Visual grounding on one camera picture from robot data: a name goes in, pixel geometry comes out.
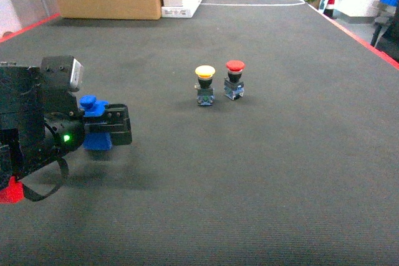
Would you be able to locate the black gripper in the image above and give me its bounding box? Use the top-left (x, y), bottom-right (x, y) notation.
top-left (1, 55), bottom-right (132, 185)

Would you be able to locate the white flat box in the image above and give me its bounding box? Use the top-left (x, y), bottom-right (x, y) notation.
top-left (161, 0), bottom-right (202, 19)

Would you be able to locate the black cable loop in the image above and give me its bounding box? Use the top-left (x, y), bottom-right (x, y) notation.
top-left (20, 156), bottom-right (70, 202)

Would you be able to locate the conveyor red side rail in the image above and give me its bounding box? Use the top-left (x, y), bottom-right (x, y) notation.
top-left (298, 3), bottom-right (398, 72)

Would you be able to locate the yellow mushroom push button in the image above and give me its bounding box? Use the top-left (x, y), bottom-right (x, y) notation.
top-left (195, 65), bottom-right (216, 106)

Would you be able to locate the blue block part with knob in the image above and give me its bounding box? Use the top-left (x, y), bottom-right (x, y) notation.
top-left (80, 95), bottom-right (112, 151)

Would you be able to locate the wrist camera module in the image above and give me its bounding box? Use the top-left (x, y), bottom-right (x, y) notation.
top-left (69, 59), bottom-right (84, 92)

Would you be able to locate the red mushroom push button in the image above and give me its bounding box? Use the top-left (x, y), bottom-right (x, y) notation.
top-left (224, 60), bottom-right (246, 100)

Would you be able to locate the red white traffic cone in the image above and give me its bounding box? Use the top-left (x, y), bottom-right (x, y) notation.
top-left (323, 0), bottom-right (335, 19)

